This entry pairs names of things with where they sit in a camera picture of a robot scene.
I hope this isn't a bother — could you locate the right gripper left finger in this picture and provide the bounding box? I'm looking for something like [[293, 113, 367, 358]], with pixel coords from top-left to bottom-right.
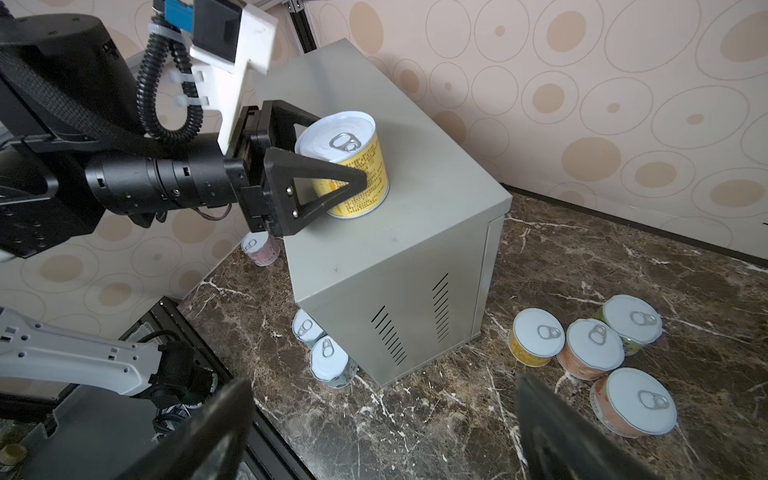
[[118, 378, 255, 479]]

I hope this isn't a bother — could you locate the green label can far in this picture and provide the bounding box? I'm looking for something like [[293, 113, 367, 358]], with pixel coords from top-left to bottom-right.
[[595, 294, 663, 356]]

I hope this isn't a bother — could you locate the small yellow label can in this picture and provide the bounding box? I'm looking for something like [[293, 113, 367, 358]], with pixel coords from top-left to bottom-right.
[[508, 308, 566, 367]]

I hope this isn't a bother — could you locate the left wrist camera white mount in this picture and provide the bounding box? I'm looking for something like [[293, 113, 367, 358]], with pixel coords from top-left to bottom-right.
[[161, 0, 280, 154]]

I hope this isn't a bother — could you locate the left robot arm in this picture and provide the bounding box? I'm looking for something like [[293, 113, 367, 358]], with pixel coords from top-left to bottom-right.
[[1, 1, 367, 261]]

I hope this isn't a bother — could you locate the blue label can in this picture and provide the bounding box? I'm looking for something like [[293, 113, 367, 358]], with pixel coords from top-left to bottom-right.
[[310, 336, 358, 389], [292, 309, 326, 349]]

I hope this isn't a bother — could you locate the blue label can right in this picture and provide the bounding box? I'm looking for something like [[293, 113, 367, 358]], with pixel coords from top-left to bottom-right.
[[310, 336, 358, 389]]

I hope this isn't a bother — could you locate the blue label can left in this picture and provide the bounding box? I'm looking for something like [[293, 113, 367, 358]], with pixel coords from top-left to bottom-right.
[[292, 309, 326, 349]]

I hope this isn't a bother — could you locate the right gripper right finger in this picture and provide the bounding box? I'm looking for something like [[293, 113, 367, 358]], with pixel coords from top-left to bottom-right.
[[515, 374, 657, 480]]

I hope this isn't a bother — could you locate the pink can behind cabinet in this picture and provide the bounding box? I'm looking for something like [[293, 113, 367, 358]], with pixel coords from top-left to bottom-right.
[[241, 231, 280, 267]]

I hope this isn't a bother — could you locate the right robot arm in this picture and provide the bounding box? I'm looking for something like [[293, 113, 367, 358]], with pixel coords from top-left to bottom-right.
[[1, 308, 655, 479]]

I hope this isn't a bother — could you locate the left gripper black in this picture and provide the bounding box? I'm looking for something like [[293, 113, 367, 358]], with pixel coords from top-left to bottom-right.
[[225, 100, 367, 237]]

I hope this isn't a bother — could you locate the tall yellow label can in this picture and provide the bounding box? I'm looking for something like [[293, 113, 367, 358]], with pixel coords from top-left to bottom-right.
[[294, 111, 390, 219]]

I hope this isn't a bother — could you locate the grey metal cabinet box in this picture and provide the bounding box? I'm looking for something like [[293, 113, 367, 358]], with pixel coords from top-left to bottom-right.
[[256, 40, 511, 386]]

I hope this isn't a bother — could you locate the pink label can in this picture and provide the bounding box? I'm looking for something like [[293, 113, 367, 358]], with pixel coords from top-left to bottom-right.
[[557, 319, 625, 381], [590, 368, 678, 438]]

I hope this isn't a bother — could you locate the black left corner post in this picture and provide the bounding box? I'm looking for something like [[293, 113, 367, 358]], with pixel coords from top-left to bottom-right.
[[286, 0, 317, 53]]

